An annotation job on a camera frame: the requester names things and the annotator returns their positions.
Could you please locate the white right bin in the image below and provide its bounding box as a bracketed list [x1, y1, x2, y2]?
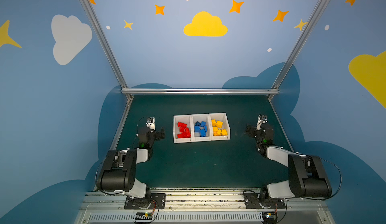
[209, 113, 231, 141]

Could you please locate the aluminium frame post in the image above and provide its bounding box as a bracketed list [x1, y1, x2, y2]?
[79, 0, 127, 90]
[268, 0, 331, 101]

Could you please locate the long red brick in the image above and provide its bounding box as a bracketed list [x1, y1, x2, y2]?
[185, 127, 191, 138]
[178, 122, 187, 128]

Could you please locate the right controller board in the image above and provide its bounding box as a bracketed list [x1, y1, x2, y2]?
[262, 212, 278, 224]

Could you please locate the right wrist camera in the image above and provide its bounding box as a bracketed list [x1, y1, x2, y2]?
[255, 114, 267, 130]

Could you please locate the right aluminium frame post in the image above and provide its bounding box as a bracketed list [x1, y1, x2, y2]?
[268, 0, 331, 101]

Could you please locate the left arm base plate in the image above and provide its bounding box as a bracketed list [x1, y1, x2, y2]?
[124, 193, 166, 210]

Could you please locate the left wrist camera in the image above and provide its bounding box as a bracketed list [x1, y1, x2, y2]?
[146, 117, 156, 132]

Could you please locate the white bin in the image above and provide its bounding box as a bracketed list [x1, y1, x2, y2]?
[191, 114, 212, 142]
[173, 115, 193, 144]
[209, 113, 231, 141]

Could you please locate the aluminium rail base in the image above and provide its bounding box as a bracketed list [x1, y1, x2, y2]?
[75, 188, 335, 224]

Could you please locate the left controller board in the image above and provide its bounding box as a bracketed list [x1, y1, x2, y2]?
[134, 212, 156, 224]

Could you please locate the white middle bin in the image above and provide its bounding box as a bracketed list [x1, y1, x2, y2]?
[191, 114, 212, 142]

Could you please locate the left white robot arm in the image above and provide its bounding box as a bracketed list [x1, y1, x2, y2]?
[95, 127, 165, 210]

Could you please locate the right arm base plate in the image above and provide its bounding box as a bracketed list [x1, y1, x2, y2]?
[242, 191, 286, 209]

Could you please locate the white left bin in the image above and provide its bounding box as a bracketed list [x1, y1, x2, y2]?
[173, 115, 193, 144]

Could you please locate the left aluminium frame post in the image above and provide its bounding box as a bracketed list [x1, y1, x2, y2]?
[79, 0, 127, 90]

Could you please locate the controller board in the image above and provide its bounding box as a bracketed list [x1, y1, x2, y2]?
[134, 212, 156, 224]
[262, 212, 278, 224]

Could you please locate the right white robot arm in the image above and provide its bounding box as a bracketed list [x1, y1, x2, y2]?
[245, 122, 332, 208]

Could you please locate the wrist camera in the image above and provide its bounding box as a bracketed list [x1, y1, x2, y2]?
[255, 114, 267, 130]
[146, 117, 156, 132]

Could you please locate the horizontal aluminium frame bar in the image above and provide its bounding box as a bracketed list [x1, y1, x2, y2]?
[121, 88, 279, 95]

